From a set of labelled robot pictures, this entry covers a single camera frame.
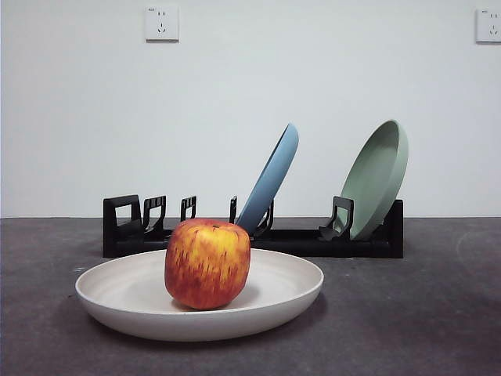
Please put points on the red and yellow apple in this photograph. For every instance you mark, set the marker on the red and yellow apple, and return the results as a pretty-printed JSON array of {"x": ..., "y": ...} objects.
[{"x": 207, "y": 266}]

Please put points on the cream pale yellow plate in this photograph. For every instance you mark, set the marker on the cream pale yellow plate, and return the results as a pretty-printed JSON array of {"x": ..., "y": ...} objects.
[{"x": 129, "y": 313}]

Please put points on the blue plate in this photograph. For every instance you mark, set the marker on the blue plate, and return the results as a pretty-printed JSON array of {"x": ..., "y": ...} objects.
[{"x": 274, "y": 176}]

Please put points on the black plastic plate rack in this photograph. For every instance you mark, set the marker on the black plastic plate rack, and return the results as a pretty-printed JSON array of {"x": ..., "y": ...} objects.
[{"x": 352, "y": 248}]

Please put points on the pale green plate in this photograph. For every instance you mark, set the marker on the pale green plate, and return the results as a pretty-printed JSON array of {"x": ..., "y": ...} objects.
[{"x": 375, "y": 172}]

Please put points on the white wall socket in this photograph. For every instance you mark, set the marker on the white wall socket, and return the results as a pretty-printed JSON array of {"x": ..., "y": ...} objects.
[
  {"x": 489, "y": 25},
  {"x": 163, "y": 23}
]

